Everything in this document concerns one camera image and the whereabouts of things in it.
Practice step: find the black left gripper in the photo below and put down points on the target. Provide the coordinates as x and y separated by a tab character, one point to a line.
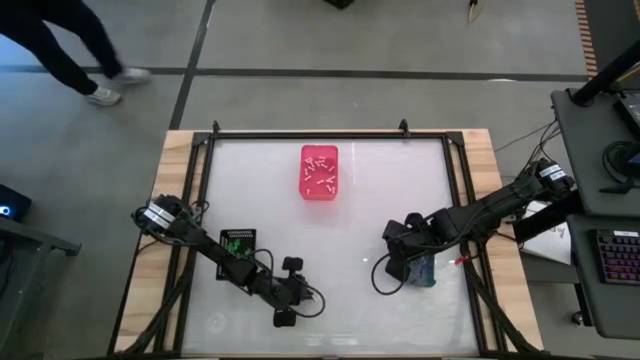
290	295

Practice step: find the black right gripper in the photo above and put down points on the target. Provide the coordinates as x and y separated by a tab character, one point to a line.
410	237

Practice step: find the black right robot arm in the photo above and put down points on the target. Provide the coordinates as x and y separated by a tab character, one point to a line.
500	205

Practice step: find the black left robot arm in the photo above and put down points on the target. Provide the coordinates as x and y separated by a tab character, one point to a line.
200	245

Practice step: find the blue plastic bin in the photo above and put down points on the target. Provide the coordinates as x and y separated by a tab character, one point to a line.
422	274

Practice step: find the red tape tag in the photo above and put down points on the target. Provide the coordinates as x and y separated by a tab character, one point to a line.
460	261

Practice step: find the pink plastic bin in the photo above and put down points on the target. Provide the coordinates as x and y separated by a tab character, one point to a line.
312	195

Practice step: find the black mesh basket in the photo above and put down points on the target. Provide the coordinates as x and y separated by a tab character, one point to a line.
225	235

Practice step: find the white paper sheet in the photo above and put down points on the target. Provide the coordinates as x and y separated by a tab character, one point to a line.
550	240

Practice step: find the grey desk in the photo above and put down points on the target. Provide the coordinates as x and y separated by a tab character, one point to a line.
580	150
600	310

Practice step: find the black backlit keyboard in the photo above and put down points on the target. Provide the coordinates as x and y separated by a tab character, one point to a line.
620	257

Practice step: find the black headphones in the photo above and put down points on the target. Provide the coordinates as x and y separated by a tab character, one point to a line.
620	165

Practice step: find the black slanted pole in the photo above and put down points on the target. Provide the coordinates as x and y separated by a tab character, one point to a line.
605	75

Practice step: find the black laptop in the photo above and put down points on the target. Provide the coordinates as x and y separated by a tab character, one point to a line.
631	112

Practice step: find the grey metal stand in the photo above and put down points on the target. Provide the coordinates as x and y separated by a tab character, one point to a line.
30	240

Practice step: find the black device with blue light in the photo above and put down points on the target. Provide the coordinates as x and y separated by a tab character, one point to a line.
12	202

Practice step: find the person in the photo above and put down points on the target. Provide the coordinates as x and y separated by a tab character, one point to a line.
50	45

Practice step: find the black frame clamp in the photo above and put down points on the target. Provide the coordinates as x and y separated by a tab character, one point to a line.
404	127
216	127

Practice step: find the black metal table frame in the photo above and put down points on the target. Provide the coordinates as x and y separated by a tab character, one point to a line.
325	135

